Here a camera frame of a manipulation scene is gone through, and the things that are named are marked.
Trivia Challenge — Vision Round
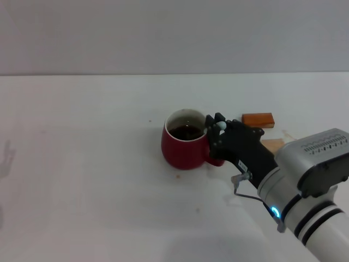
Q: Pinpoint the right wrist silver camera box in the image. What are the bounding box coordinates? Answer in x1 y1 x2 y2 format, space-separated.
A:
274 128 349 199

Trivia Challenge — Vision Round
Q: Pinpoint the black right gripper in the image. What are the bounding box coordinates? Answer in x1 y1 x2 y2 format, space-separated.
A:
204 112 279 188

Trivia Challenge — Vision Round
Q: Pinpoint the orange brown wooden block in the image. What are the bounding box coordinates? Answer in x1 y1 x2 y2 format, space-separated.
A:
242 112 275 129

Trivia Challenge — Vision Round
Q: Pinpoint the light wooden block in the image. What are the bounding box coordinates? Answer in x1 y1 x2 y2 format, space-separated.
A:
261 138 286 154

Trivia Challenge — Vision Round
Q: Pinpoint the right wrist thin cable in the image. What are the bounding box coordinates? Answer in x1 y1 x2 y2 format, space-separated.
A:
231 171 276 219

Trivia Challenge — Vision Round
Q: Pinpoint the red ceramic cup with coffee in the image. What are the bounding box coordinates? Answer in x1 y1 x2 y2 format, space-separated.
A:
160 108 226 171

